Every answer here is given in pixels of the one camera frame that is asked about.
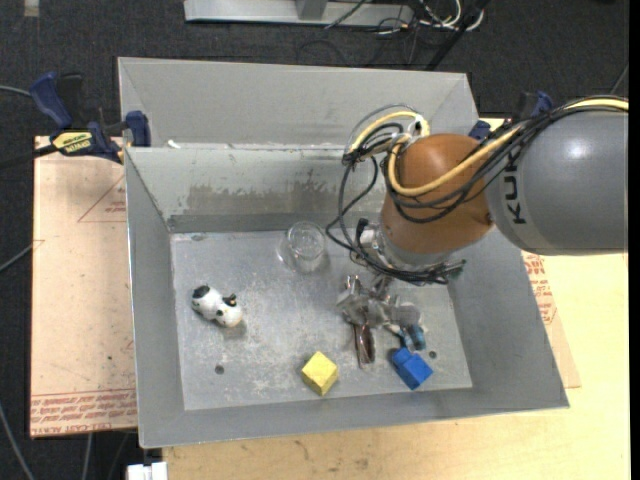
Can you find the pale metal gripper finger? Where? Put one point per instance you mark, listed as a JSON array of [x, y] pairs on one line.
[[371, 343], [358, 345]]

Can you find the yellow cube sponge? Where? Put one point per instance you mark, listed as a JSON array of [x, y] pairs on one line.
[[320, 373]]

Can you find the blue block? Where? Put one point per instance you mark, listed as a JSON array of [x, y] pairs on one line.
[[411, 369]]

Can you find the clear glass cup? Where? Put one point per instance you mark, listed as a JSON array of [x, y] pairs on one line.
[[304, 247]]

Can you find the grey metal bin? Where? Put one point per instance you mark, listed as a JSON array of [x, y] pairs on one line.
[[280, 293]]

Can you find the black and white toy cow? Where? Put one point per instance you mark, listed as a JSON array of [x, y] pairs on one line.
[[216, 307]]

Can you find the brown cardboard board red print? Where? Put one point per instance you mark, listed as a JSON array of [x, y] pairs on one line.
[[80, 278]]

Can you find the black cylinder on white bracket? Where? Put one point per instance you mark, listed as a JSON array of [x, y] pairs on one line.
[[365, 233]]

